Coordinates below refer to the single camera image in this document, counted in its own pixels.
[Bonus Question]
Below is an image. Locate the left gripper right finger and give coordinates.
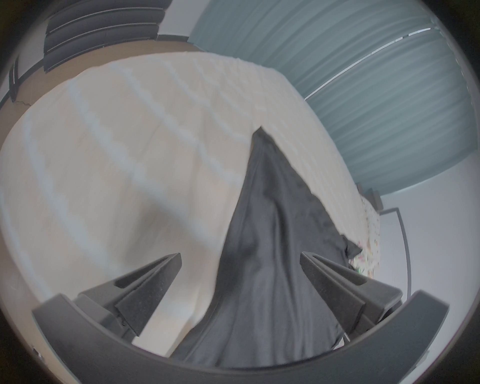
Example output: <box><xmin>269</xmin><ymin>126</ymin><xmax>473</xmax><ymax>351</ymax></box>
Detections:
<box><xmin>300</xmin><ymin>251</ymin><xmax>404</xmax><ymax>336</ymax></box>

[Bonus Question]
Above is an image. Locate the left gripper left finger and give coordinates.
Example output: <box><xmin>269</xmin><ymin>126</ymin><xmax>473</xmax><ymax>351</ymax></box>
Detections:
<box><xmin>77</xmin><ymin>252</ymin><xmax>183</xmax><ymax>337</ymax></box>

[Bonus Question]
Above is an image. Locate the black T-shirt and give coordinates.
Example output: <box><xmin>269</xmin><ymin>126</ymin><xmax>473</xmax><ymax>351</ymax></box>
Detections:
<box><xmin>170</xmin><ymin>127</ymin><xmax>364</xmax><ymax>368</ymax></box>

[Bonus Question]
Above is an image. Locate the bed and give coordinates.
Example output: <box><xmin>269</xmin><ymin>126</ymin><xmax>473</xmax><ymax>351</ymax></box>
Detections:
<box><xmin>0</xmin><ymin>52</ymin><xmax>414</xmax><ymax>357</ymax></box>

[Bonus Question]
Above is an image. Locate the white printed pillow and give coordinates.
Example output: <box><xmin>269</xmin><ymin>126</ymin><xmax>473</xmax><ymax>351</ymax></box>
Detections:
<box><xmin>361</xmin><ymin>195</ymin><xmax>382</xmax><ymax>259</ymax></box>

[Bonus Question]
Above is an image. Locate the grey bedside table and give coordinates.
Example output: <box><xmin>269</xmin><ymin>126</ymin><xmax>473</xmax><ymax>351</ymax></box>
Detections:
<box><xmin>356</xmin><ymin>182</ymin><xmax>384</xmax><ymax>211</ymax></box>

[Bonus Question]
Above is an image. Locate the black chest of drawers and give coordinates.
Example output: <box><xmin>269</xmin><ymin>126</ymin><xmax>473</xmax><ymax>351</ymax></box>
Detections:
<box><xmin>43</xmin><ymin>0</ymin><xmax>173</xmax><ymax>74</ymax></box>

